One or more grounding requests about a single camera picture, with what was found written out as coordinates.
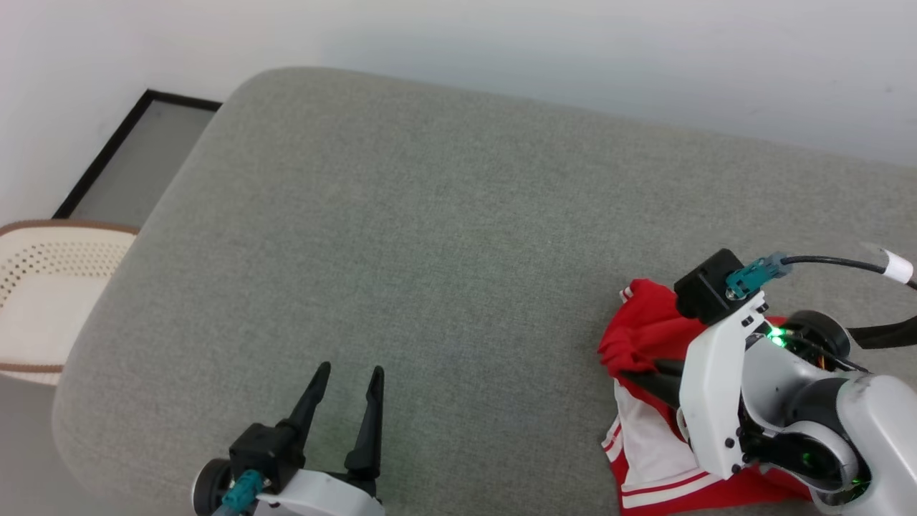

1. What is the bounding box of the grey-green fabric sofa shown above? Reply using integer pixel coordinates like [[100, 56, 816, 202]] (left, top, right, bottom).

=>
[[52, 67, 917, 516]]

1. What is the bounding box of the black baseboard strip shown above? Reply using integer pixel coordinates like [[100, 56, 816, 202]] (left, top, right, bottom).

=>
[[52, 89, 223, 220]]

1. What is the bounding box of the red and white jersey shirt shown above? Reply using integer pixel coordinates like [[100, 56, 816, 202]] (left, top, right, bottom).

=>
[[598, 278, 817, 516]]

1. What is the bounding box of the cream perforated laundry basket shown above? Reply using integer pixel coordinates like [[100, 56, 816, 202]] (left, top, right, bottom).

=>
[[0, 219, 140, 386]]

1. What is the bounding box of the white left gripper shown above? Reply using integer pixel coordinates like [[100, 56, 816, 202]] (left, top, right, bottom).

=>
[[254, 362, 388, 516]]

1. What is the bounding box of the flat black right arm cable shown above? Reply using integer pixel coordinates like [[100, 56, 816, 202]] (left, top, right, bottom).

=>
[[849, 315, 917, 350]]

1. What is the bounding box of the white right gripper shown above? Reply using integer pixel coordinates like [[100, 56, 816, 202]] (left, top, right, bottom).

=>
[[620, 294, 767, 479]]

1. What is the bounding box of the right camera cable teal plug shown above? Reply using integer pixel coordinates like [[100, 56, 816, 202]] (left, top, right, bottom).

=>
[[725, 247, 917, 300]]

